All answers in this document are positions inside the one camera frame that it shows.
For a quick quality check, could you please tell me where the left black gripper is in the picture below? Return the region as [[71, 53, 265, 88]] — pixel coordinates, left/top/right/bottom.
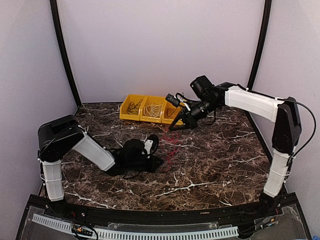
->
[[126, 154, 164, 174]]

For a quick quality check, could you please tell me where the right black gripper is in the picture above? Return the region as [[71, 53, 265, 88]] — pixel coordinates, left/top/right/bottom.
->
[[169, 97, 221, 130]]

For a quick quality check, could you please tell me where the red wire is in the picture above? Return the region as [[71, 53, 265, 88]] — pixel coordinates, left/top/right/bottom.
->
[[159, 127, 182, 172], [166, 104, 181, 118]]

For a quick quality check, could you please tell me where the white wire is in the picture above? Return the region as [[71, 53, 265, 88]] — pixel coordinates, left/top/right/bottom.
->
[[144, 102, 163, 117], [148, 103, 163, 118]]

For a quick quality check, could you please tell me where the green wire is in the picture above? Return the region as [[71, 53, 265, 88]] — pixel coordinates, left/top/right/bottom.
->
[[129, 98, 145, 116]]

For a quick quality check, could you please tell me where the black wire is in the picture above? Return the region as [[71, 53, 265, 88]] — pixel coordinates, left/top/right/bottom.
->
[[126, 101, 141, 116]]

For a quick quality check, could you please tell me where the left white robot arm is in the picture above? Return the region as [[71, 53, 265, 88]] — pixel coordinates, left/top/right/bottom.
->
[[37, 115, 164, 218]]

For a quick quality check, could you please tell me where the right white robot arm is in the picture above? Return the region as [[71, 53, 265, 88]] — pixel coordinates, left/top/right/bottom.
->
[[165, 76, 302, 198]]

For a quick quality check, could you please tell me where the right yellow plastic bin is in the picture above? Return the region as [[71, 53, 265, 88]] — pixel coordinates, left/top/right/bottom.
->
[[161, 100, 182, 125]]

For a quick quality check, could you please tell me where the yellow plastic bin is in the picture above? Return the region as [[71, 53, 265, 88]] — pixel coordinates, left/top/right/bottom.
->
[[119, 94, 146, 121], [161, 100, 182, 125], [140, 95, 165, 123]]

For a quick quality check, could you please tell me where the middle yellow plastic bin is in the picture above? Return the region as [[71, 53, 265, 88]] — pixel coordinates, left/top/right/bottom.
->
[[140, 95, 165, 123]]

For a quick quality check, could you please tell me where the left yellow plastic bin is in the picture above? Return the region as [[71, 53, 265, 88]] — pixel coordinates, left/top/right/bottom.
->
[[119, 94, 146, 121]]

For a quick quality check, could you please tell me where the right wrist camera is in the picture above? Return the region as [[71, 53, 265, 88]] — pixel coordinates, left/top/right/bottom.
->
[[190, 75, 214, 100]]

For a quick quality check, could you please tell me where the black front rail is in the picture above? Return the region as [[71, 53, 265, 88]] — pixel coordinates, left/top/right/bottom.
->
[[52, 201, 262, 226]]

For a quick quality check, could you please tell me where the white slotted cable duct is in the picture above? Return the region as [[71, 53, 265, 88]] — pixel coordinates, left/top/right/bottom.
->
[[31, 213, 239, 240]]

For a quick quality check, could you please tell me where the right black frame post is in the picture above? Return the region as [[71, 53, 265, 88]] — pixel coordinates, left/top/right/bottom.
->
[[247, 0, 272, 90]]

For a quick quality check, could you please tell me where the black frame post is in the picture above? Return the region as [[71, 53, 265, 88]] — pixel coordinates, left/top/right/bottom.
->
[[247, 0, 272, 90], [49, 0, 82, 108]]

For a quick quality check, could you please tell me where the left black frame post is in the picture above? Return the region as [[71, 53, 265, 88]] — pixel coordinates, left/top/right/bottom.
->
[[49, 0, 82, 108]]

